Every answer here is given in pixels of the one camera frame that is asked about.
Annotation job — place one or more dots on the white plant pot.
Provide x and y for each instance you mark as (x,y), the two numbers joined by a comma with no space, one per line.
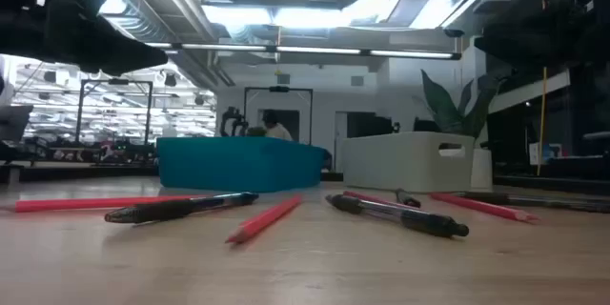
(482,169)

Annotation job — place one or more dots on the black background robot arm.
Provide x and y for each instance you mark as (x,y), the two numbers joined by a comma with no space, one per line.
(232,124)

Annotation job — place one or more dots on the red wooden pencil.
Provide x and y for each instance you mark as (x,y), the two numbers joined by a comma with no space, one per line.
(267,218)
(476,206)
(367,197)
(71,204)

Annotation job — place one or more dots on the person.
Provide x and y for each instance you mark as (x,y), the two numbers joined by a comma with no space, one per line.
(277,129)

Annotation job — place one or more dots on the green snake plant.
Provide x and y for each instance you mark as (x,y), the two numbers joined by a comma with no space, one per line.
(445,109)

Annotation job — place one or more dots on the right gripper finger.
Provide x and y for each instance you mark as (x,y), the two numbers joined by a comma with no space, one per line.
(524,40)

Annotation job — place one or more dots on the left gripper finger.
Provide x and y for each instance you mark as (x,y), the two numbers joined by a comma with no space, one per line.
(105,52)

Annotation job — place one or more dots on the blue plastic bin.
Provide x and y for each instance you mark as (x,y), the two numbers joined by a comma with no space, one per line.
(238,164)

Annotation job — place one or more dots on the long LED light bar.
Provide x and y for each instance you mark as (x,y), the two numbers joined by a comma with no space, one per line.
(314,50)

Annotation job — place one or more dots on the white and blue box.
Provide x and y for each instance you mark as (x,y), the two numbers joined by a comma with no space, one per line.
(538,153)

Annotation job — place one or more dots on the small green bushy plant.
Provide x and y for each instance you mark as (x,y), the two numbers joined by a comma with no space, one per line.
(256,132)

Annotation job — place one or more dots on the black table frame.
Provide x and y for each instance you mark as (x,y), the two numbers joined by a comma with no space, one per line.
(71,173)

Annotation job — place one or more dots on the black frame rig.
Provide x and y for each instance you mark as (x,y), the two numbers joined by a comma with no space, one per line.
(278,89)
(116,82)

